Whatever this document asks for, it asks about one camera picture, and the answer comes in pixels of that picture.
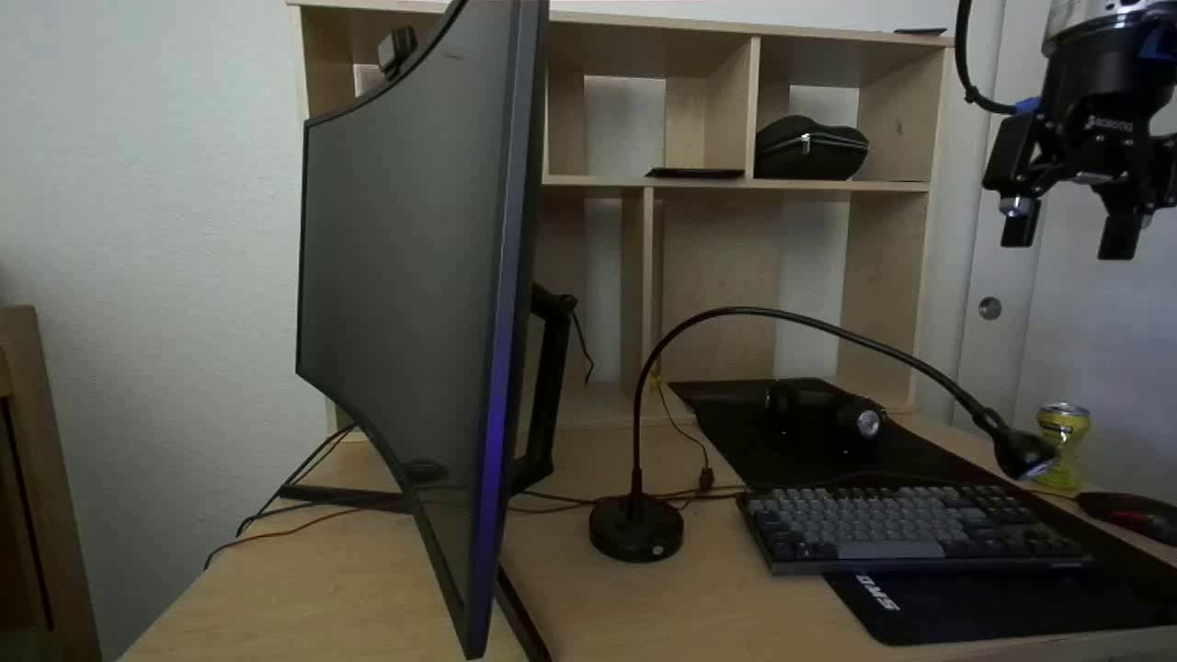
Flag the orange desk cable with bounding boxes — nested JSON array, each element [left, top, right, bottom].
[[643, 364, 752, 508]]

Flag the light wooden shelf unit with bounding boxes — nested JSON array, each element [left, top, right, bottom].
[[288, 0, 957, 417]]

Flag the black monitor stand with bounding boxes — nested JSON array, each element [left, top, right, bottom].
[[274, 284, 581, 662]]

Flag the flat black device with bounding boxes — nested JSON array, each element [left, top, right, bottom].
[[643, 160, 746, 184]]

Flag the grey and black keyboard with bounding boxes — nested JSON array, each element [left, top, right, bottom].
[[734, 477, 1097, 582]]

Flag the thin brown cable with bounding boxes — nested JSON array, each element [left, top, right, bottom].
[[199, 505, 372, 571]]

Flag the black webcam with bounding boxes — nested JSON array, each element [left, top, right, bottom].
[[372, 21, 422, 82]]

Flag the brown wooden cabinet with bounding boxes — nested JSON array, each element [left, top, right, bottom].
[[0, 304, 102, 662]]

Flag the black monitor cable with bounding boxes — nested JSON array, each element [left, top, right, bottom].
[[231, 418, 359, 535]]

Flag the black desk mat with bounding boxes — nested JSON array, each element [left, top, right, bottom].
[[669, 375, 1177, 649]]

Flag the yellow drink can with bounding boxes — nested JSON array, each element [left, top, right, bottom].
[[1033, 397, 1091, 499]]

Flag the black curved monitor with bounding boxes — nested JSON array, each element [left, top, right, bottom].
[[294, 0, 551, 662]]

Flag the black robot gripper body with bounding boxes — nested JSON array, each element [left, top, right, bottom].
[[1042, 2, 1177, 189]]

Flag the dark round cup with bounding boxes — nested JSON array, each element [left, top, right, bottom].
[[1072, 488, 1177, 553]]

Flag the black zip case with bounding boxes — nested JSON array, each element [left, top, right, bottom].
[[749, 111, 872, 184]]

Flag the black gooseneck desk lamp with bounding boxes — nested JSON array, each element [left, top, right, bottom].
[[583, 301, 1060, 565]]

